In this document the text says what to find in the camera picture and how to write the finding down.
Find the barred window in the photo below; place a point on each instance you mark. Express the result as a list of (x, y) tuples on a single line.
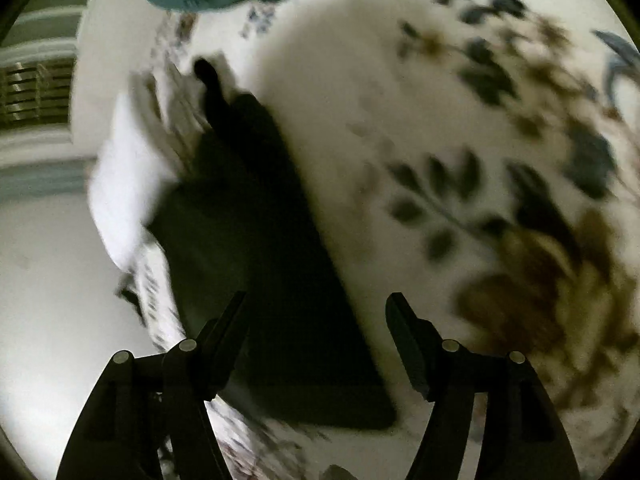
[(35, 90)]

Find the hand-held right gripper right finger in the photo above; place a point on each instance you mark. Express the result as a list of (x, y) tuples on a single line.
[(405, 340)]

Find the floral quilt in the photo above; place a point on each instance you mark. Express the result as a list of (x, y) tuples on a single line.
[(450, 160)]

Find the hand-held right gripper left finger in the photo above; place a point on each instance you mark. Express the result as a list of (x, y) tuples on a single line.
[(230, 330)]

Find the grey-green curtain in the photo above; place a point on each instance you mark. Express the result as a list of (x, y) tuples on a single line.
[(45, 180), (45, 20)]

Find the dark striped sweater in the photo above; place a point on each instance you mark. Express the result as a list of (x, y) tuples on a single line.
[(270, 240)]

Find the white folded garment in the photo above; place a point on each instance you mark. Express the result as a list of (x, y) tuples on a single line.
[(130, 180)]

